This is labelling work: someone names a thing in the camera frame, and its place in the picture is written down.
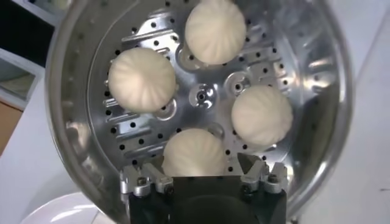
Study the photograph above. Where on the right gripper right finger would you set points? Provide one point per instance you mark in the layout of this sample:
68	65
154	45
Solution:
256	176

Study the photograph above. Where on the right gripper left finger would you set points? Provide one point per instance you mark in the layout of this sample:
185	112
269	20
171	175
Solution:
158	182

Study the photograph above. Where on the white steamed baozi bun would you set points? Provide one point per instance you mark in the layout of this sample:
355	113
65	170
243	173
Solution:
195	152
262	115
141	79
215	30

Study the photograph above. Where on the stainless steel steamer basket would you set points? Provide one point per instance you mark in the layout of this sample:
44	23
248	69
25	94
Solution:
100	36

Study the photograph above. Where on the round white plate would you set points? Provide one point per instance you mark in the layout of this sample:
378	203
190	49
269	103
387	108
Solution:
61	213

